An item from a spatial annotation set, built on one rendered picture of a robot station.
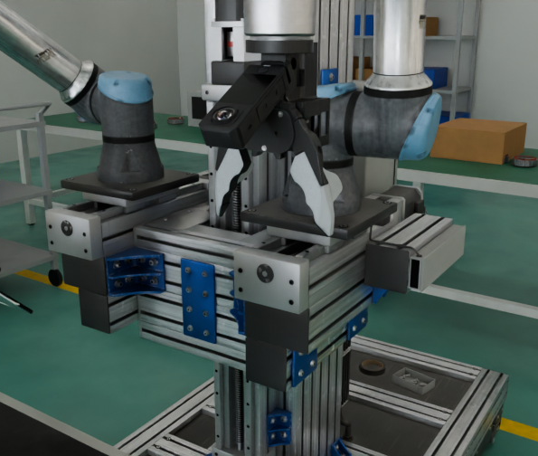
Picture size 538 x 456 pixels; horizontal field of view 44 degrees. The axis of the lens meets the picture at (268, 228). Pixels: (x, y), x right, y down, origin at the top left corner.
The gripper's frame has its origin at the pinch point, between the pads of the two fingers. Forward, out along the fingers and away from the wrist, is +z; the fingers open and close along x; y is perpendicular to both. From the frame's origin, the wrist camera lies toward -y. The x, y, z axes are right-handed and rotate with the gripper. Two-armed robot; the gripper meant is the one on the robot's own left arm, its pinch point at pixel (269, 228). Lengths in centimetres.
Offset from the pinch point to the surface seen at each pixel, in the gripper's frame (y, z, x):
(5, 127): 143, 25, 243
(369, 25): 587, -22, 255
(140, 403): 101, 115, 123
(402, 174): 222, 43, 70
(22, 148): 233, 60, 352
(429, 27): 606, -21, 199
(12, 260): 147, 97, 255
